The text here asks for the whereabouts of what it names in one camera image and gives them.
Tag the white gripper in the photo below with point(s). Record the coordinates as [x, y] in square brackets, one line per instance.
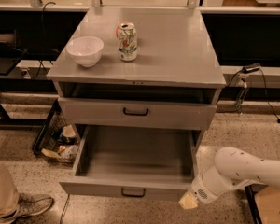
[200, 189]

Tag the grey drawer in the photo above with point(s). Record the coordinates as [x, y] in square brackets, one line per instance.
[130, 162]
[169, 109]

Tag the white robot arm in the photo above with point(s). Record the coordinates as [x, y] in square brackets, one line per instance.
[232, 169]

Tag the grey drawer cabinet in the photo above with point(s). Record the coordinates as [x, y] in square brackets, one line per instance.
[173, 52]

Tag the grey top drawer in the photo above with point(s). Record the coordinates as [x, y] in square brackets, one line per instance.
[169, 109]

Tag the brown cardboard box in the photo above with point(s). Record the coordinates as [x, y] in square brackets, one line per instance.
[268, 204]

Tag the black power adapter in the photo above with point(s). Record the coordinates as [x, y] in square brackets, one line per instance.
[251, 68]

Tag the grey sneaker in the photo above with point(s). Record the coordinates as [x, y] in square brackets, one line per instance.
[33, 205]

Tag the green white drink can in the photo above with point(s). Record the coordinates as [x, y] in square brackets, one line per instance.
[127, 41]

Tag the white bowl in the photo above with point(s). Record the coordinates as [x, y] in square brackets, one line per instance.
[85, 50]

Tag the beige trouser leg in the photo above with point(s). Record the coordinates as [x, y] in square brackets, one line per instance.
[9, 196]

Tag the black metal frame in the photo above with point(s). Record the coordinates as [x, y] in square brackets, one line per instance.
[250, 195]

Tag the black wire basket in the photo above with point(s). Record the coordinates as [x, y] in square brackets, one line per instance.
[57, 141]

